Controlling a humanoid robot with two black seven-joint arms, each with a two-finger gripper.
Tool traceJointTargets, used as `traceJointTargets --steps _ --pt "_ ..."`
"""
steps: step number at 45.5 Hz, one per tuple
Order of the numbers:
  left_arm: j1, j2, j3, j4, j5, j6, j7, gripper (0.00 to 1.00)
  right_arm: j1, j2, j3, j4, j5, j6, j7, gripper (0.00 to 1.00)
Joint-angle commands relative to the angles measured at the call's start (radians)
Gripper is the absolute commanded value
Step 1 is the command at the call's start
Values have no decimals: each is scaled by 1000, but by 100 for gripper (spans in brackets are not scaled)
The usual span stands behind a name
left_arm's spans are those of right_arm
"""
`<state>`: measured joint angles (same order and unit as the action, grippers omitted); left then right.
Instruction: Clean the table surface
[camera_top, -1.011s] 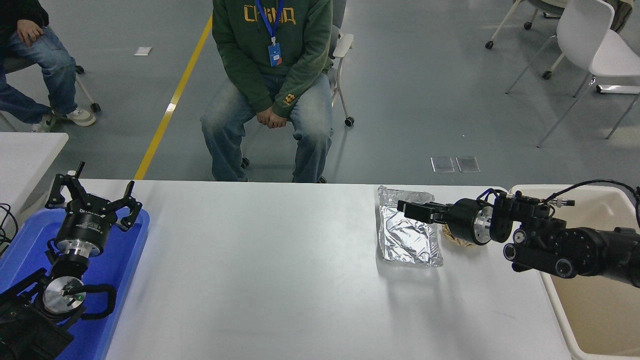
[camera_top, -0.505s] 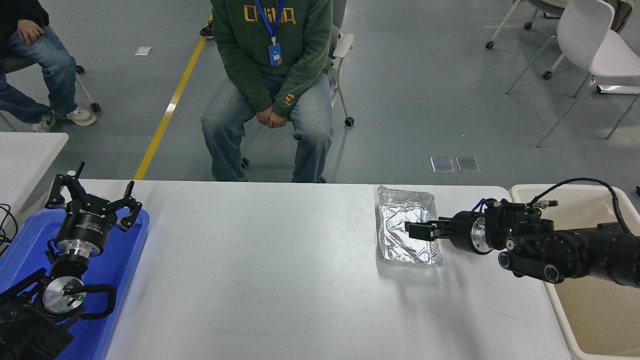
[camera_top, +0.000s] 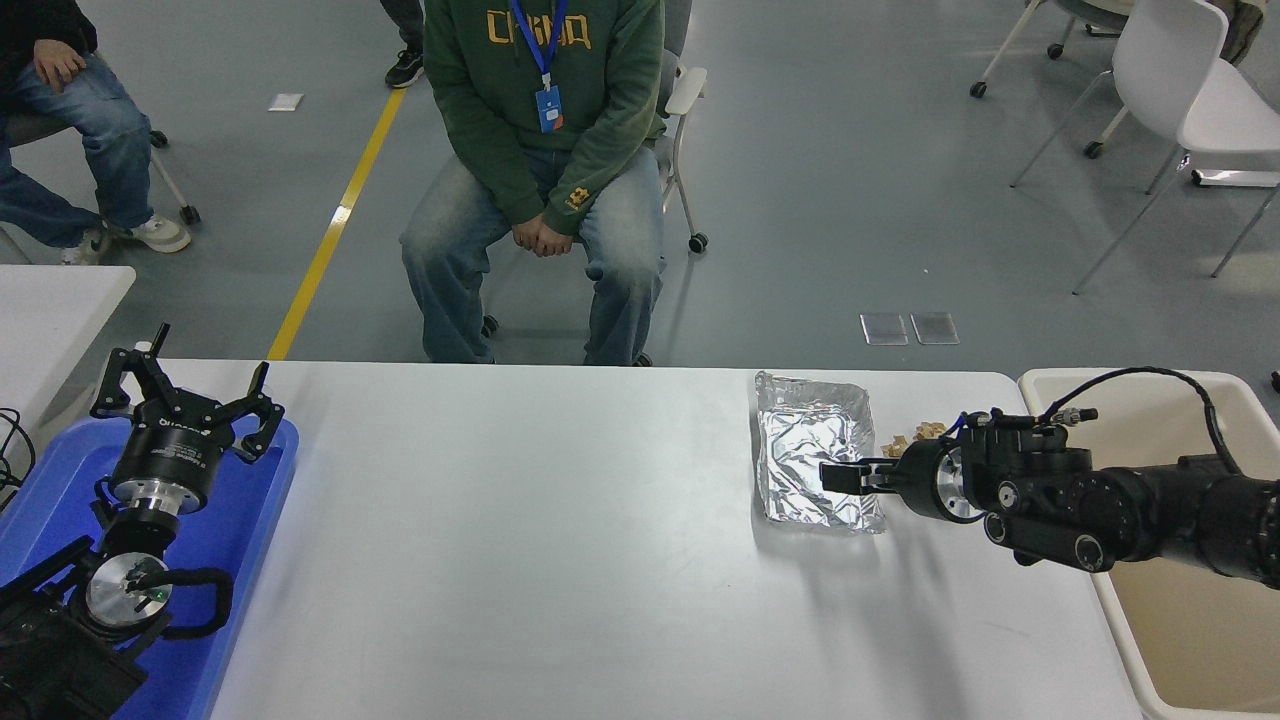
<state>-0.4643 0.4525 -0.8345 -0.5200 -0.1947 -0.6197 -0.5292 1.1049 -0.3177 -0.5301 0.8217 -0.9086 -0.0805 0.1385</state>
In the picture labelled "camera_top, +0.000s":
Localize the white metal floor foot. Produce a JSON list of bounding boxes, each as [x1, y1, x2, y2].
[[1190, 168, 1280, 189]]

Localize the grey chair with casters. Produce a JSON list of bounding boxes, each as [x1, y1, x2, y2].
[[970, 0, 1141, 159], [0, 108, 203, 263]]

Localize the crumpled tan paper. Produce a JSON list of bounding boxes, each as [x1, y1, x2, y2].
[[881, 421, 951, 461]]

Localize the black cables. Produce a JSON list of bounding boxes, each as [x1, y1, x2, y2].
[[0, 405, 39, 511]]

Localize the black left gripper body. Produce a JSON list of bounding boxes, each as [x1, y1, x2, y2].
[[110, 398, 241, 501]]

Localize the white side table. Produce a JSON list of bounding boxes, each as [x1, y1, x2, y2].
[[0, 264, 138, 471]]

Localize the person's right hand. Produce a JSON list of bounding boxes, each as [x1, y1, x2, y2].
[[511, 213, 558, 256]]

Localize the large pale plastic bin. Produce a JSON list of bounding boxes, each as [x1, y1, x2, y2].
[[1020, 369, 1280, 720]]

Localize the seated person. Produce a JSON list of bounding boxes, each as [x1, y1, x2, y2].
[[400, 0, 668, 366], [0, 0, 193, 266]]

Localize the white chair with casters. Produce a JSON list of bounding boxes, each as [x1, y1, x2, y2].
[[480, 50, 710, 367]]

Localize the white plastic chair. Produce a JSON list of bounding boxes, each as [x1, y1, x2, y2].
[[1010, 0, 1280, 296]]

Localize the blue badge with lanyard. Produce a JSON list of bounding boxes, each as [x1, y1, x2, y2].
[[510, 0, 567, 134]]

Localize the person's hand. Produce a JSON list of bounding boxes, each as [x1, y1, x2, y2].
[[33, 40, 89, 89]]

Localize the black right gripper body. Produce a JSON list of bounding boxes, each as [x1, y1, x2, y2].
[[895, 442, 951, 521]]

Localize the silver foil tray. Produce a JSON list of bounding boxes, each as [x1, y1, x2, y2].
[[753, 371, 888, 535]]

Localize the blue plastic tray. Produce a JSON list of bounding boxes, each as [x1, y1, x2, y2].
[[0, 415, 301, 720]]

